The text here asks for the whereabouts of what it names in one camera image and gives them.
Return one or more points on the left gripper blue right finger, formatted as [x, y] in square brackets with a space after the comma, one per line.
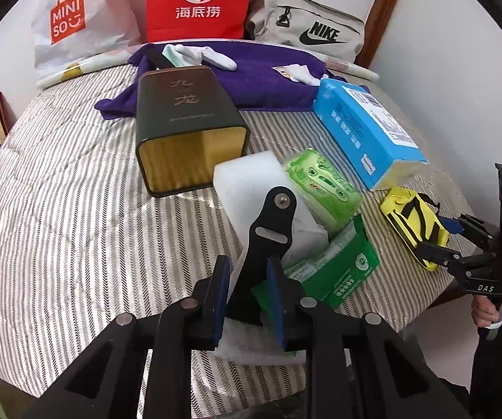
[304, 324]

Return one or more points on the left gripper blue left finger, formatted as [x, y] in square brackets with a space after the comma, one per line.
[193, 323]

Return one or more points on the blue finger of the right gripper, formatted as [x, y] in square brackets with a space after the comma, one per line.
[482, 234]
[428, 254]

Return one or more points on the yellow pouch with black straps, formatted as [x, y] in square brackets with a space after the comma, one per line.
[414, 217]

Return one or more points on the blue tissue pack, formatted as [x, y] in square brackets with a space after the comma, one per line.
[380, 150]

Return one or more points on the person's right hand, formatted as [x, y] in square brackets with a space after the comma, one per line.
[483, 311]

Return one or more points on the green foil packet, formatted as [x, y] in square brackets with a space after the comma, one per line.
[332, 275]

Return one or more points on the green tissue pack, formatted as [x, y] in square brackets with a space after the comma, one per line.
[330, 197]

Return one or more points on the white foam block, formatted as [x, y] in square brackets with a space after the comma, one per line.
[242, 185]

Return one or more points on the striped grey bed quilt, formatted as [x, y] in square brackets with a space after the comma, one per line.
[82, 241]

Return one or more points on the dark green rectangular tin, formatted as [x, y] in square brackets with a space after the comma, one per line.
[185, 124]

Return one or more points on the small white cloth item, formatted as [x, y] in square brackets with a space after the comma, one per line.
[297, 73]

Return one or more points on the purple towel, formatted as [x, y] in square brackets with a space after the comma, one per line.
[254, 85]

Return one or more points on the white sock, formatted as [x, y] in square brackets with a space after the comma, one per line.
[181, 55]

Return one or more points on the beige Nike backpack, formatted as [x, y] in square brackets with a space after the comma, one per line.
[308, 25]

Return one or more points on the red paper shopping bag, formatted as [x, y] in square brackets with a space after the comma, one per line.
[168, 20]

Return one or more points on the white Miniso plastic bag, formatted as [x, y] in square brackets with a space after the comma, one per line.
[67, 31]

